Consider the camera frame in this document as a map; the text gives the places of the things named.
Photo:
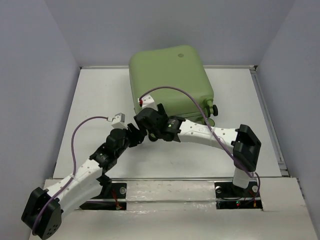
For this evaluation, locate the metal table edge rail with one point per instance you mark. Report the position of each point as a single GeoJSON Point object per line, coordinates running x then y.
{"type": "Point", "coordinates": [269, 124]}

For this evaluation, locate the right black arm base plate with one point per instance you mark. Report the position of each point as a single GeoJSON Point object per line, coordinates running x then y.
{"type": "Point", "coordinates": [231, 197]}

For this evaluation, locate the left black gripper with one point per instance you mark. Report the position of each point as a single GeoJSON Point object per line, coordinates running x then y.
{"type": "Point", "coordinates": [137, 136]}

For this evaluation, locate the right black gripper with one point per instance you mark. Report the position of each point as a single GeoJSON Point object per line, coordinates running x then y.
{"type": "Point", "coordinates": [161, 110]}

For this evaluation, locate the green hard-shell suitcase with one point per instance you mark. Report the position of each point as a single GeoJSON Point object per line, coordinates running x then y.
{"type": "Point", "coordinates": [175, 77]}

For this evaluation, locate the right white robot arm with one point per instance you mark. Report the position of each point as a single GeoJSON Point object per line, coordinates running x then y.
{"type": "Point", "coordinates": [241, 144]}

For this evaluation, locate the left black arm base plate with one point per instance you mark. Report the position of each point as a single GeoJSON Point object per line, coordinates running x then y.
{"type": "Point", "coordinates": [112, 198]}

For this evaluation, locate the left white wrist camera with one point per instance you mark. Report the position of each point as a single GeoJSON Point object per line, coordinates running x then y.
{"type": "Point", "coordinates": [118, 121]}

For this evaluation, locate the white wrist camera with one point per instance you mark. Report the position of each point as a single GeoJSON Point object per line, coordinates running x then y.
{"type": "Point", "coordinates": [147, 101]}
{"type": "Point", "coordinates": [118, 121]}

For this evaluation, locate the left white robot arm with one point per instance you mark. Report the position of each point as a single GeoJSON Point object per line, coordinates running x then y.
{"type": "Point", "coordinates": [45, 208]}

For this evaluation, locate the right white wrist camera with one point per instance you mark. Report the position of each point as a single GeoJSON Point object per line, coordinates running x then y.
{"type": "Point", "coordinates": [147, 101]}

